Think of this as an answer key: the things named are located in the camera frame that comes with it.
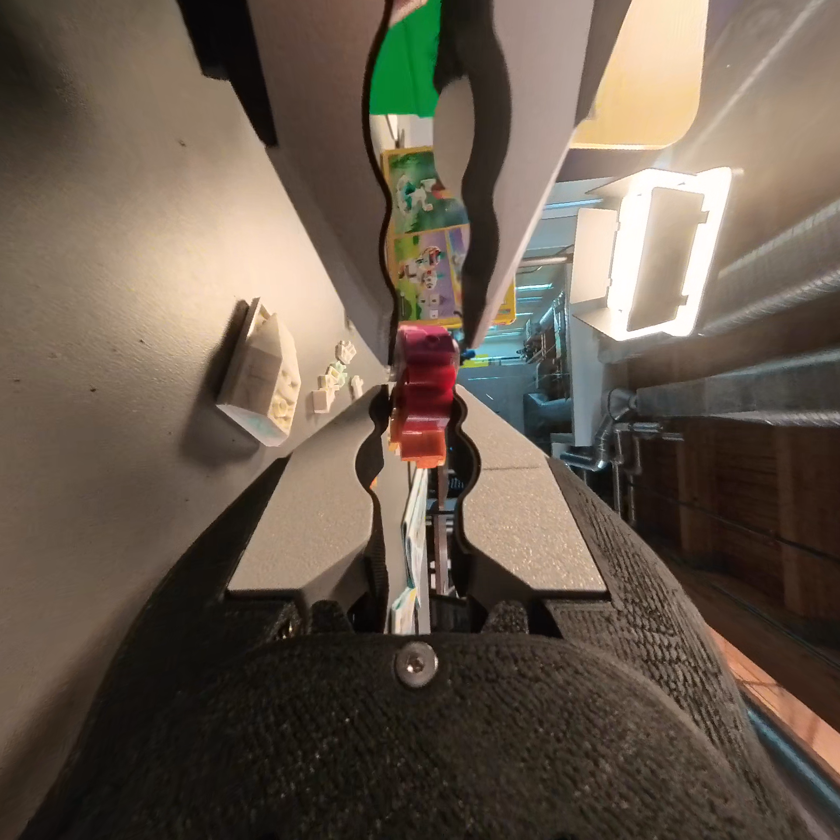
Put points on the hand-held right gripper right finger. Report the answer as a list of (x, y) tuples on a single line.
[(525, 525)]

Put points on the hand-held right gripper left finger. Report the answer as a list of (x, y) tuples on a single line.
[(308, 518)]

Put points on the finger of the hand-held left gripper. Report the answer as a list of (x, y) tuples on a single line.
[(544, 98), (321, 131)]

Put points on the white lego assembly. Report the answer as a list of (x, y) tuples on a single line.
[(262, 380)]

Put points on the red and orange lego piece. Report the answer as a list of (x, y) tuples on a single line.
[(426, 387)]

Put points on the lego instruction booklet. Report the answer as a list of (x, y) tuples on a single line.
[(413, 544)]

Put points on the cluster of small lego bricks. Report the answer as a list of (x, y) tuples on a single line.
[(334, 377)]

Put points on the lego set box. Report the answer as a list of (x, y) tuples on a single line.
[(426, 249)]

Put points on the rounded wooden board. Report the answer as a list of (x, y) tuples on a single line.
[(643, 79)]

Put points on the green plastic bin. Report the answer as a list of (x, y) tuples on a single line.
[(403, 65)]

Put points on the studio light panel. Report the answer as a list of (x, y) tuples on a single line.
[(620, 262)]

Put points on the silver duct pipes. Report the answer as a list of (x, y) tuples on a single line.
[(610, 433)]

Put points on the large ribbed duct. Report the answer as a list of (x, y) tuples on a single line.
[(774, 262)]

